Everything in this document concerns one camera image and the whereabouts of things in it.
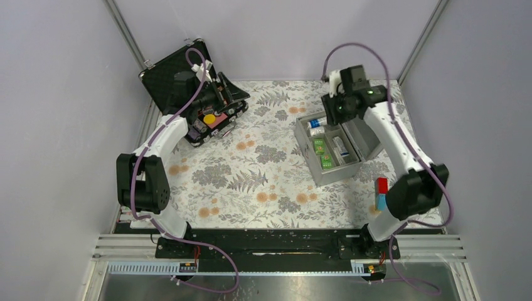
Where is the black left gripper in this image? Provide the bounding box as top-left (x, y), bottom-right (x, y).
top-left (191, 72), bottom-right (250, 114)

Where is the white blue-label bottle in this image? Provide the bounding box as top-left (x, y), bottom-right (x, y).
top-left (307, 117), bottom-right (327, 129)

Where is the clear syringe packet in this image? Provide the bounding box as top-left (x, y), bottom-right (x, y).
top-left (332, 136), bottom-right (349, 164)

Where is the grey metal box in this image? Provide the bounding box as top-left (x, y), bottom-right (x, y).
top-left (294, 111), bottom-right (383, 186)

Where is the green sachet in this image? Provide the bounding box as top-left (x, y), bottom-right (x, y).
top-left (312, 138), bottom-right (326, 156)
top-left (319, 154), bottom-right (334, 170)

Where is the white bandage roll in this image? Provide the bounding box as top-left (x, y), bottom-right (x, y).
top-left (309, 127), bottom-right (326, 137)

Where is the grey plastic tray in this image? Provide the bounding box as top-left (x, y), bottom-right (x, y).
top-left (302, 114), bottom-right (361, 171)

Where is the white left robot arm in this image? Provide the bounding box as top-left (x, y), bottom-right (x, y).
top-left (116, 71), bottom-right (250, 258)

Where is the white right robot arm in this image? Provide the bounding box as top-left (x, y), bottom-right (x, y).
top-left (322, 65), bottom-right (449, 258)

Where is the black poker chip case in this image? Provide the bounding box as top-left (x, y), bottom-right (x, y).
top-left (139, 38), bottom-right (250, 147)

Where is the floral table mat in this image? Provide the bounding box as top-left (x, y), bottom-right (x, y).
top-left (130, 80), bottom-right (445, 230)

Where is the red blue box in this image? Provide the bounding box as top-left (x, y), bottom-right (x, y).
top-left (375, 177), bottom-right (388, 211)

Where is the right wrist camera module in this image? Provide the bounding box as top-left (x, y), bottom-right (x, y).
top-left (328, 70), bottom-right (342, 98)

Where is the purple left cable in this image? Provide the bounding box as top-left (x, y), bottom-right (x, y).
top-left (129, 48), bottom-right (242, 296)

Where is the purple cable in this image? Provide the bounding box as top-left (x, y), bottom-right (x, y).
top-left (321, 43), bottom-right (455, 297)
top-left (129, 48), bottom-right (242, 296)

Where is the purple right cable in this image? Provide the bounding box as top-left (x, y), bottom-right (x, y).
top-left (321, 43), bottom-right (455, 297)

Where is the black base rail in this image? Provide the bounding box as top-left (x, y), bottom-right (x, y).
top-left (155, 229), bottom-right (401, 273)

